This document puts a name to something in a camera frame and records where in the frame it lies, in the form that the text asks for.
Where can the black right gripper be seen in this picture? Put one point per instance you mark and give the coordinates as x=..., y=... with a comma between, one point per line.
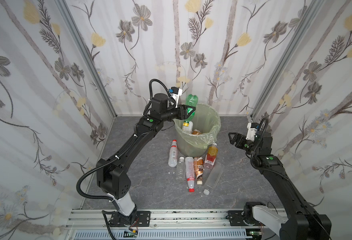
x=237, y=140

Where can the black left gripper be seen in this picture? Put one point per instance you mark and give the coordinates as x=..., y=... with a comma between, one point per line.
x=181, y=111

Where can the white label yellow V bottle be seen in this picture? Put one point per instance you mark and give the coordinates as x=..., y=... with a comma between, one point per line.
x=187, y=127

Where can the green plastic bottle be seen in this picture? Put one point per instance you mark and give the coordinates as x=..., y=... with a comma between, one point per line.
x=191, y=102

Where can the brown label coffee bottle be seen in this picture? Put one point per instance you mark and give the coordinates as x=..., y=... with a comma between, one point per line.
x=196, y=132

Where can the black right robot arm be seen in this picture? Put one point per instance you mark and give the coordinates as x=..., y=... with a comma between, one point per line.
x=303, y=222

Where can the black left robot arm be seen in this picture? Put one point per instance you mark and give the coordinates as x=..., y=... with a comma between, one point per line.
x=112, y=174

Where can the green lined waste bin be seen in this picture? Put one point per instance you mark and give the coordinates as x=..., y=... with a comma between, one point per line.
x=207, y=121

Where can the orange drink bottle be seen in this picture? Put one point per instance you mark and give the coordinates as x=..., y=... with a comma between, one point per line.
x=211, y=156

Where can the large clear empty bottle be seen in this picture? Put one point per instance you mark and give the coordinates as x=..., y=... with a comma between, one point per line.
x=214, y=174

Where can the brown label milk tea bottle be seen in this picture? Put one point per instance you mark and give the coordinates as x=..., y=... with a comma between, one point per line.
x=199, y=170

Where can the white bottle red cap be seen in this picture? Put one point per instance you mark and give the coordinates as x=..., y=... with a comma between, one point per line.
x=173, y=154

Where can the clear bottle red label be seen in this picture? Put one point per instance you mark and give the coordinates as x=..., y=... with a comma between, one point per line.
x=190, y=173

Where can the small clear bottle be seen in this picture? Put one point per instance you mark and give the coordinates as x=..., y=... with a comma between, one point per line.
x=181, y=168

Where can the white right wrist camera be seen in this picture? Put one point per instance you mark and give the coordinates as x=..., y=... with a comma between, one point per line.
x=252, y=130

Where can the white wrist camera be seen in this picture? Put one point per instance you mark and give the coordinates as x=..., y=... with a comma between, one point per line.
x=252, y=130
x=175, y=93

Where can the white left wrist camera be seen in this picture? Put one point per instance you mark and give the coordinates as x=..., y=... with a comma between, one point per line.
x=175, y=93

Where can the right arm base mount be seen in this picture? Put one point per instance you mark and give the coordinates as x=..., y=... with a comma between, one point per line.
x=244, y=217

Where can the white vented cable duct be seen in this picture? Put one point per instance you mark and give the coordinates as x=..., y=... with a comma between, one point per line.
x=182, y=234

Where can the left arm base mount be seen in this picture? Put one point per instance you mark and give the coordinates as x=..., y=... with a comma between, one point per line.
x=136, y=219

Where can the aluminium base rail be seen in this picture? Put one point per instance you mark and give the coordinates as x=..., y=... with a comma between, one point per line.
x=90, y=224

